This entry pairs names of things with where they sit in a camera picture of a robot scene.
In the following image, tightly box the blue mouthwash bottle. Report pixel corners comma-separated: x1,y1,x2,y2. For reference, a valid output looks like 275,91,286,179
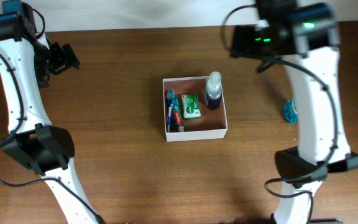
283,97,298,124

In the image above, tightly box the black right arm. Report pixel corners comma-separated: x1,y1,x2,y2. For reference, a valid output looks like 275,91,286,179
225,1,358,223

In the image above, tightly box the red green toothpaste tube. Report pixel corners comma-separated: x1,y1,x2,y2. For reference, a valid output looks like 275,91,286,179
172,96,185,132

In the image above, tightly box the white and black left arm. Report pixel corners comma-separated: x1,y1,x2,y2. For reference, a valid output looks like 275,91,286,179
0,0,104,224

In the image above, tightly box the pink white open box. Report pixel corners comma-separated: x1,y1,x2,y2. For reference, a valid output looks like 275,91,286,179
162,76,228,142

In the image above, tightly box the purple foam soap bottle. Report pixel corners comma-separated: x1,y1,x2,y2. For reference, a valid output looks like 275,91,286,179
204,72,222,110

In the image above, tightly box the green soap bar pack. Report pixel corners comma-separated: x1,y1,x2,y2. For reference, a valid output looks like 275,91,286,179
181,94,201,119

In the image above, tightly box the blue white toothbrush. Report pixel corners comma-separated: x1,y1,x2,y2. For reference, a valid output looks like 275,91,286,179
167,90,175,133

